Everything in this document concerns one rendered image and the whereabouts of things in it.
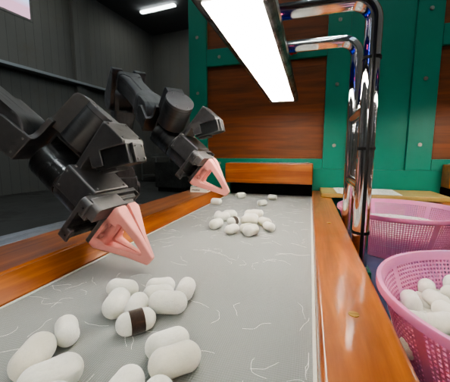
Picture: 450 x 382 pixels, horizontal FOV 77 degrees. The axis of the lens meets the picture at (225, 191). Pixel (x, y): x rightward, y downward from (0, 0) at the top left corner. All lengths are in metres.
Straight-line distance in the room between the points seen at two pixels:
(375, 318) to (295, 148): 0.83
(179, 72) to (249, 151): 10.28
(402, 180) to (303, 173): 0.31
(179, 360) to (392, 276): 0.26
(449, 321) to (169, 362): 0.25
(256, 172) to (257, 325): 0.75
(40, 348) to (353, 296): 0.25
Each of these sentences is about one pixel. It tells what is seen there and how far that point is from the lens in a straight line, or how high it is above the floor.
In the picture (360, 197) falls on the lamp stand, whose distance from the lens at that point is 0.48.
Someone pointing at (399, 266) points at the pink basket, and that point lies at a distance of 0.41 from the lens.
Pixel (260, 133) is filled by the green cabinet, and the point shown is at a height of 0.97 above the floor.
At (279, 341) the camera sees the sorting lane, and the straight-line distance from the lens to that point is 0.27.
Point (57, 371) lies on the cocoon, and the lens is 0.23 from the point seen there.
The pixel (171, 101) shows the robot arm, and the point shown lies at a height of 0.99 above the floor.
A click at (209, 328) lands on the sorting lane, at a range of 0.28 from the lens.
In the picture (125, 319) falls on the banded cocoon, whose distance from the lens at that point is 0.27.
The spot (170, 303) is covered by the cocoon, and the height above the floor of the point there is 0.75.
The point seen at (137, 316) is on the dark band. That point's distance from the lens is 0.27.
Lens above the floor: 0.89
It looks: 8 degrees down
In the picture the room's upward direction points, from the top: straight up
